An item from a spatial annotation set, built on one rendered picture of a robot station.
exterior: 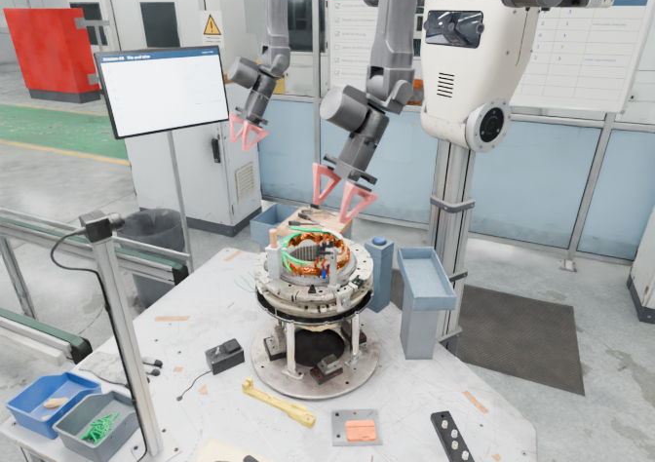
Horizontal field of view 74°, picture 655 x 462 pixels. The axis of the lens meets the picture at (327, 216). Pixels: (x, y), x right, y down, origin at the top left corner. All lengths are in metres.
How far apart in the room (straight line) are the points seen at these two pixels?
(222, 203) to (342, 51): 1.48
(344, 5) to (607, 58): 1.68
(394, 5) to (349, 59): 2.57
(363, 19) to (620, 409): 2.72
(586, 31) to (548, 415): 2.13
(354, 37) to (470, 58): 2.17
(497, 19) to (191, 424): 1.23
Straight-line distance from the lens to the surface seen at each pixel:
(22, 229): 2.56
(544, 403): 2.50
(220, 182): 3.47
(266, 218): 1.58
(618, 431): 2.54
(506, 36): 1.19
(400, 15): 0.79
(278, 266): 1.10
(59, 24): 4.66
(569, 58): 3.14
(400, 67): 0.79
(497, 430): 1.26
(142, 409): 1.10
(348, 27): 3.33
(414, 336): 1.31
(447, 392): 1.31
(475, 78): 1.20
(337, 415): 1.20
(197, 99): 2.06
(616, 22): 3.15
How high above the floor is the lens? 1.72
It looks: 26 degrees down
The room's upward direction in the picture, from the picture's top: straight up
